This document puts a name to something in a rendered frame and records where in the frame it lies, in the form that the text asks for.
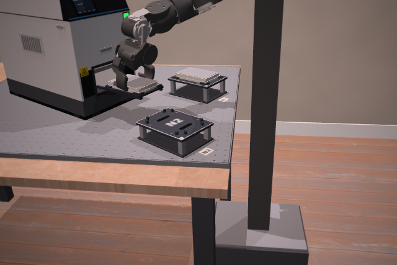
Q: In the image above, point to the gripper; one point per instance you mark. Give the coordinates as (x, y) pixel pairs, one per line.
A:
(134, 54)

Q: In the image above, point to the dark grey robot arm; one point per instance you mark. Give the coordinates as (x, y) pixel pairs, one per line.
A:
(163, 15)

